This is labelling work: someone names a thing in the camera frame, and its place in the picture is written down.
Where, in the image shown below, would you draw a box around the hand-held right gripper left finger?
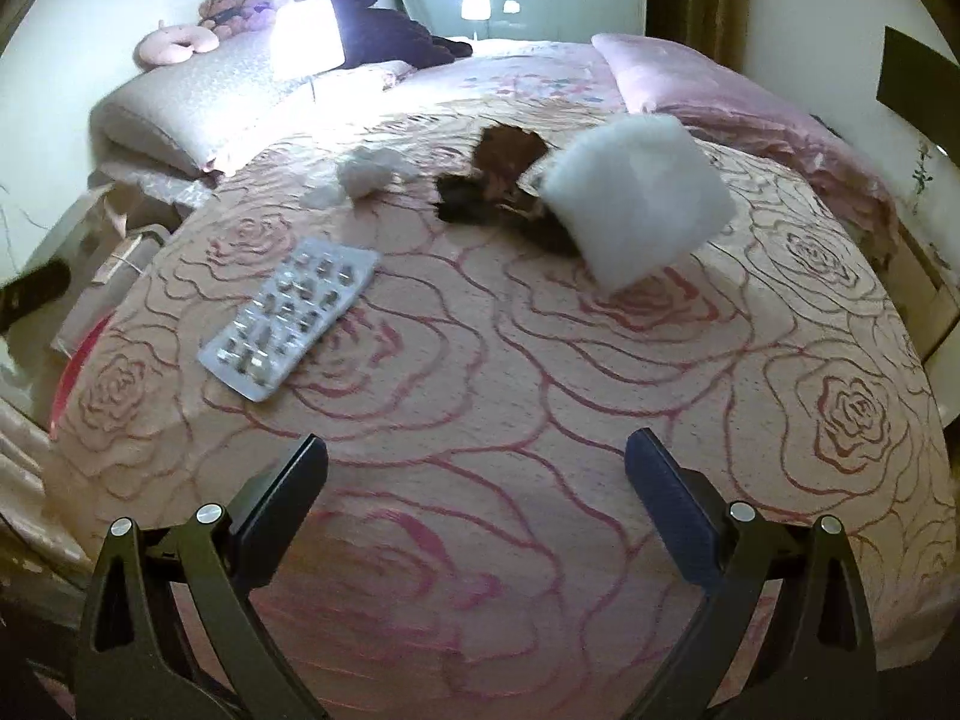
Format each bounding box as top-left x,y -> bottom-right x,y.
75,433 -> 331,720

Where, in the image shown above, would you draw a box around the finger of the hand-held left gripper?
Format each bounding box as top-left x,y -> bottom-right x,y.
0,259 -> 72,335

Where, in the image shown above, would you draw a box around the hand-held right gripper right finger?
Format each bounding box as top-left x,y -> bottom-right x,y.
625,427 -> 878,720

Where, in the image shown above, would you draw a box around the pink plastic basket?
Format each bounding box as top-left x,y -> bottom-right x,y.
49,315 -> 113,436

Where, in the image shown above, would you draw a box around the silver blister pack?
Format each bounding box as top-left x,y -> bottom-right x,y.
196,236 -> 382,402

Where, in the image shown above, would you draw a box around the white tissue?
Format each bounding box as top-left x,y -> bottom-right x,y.
302,144 -> 410,205

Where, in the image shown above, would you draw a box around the dark brown wrapper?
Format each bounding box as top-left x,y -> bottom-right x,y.
435,124 -> 582,256

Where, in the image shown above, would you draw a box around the pale patterned curtain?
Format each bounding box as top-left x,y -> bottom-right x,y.
0,382 -> 98,578

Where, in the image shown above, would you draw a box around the rose pattern blanket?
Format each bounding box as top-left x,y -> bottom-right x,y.
45,109 -> 946,720

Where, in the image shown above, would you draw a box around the grey headboard cushion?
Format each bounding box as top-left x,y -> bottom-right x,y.
90,30 -> 316,173

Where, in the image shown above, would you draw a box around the pink neck pillow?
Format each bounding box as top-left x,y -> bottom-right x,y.
135,21 -> 220,67

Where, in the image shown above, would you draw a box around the floral plush toys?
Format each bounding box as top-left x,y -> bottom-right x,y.
197,0 -> 331,38

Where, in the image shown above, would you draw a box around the white cabinet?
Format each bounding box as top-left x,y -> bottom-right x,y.
885,142 -> 960,361

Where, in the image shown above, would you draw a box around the white shade table lamp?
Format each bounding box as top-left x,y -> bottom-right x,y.
268,0 -> 346,80

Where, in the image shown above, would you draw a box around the dark purple cloth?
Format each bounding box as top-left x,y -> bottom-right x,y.
311,0 -> 475,68

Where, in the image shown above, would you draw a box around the pink floral bedsheet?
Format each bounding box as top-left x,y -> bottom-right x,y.
352,37 -> 638,128

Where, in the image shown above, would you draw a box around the dark flat panel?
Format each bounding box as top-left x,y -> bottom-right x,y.
877,26 -> 960,136

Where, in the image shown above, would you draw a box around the brown upholstered bed frame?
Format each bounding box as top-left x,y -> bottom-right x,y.
49,221 -> 170,353

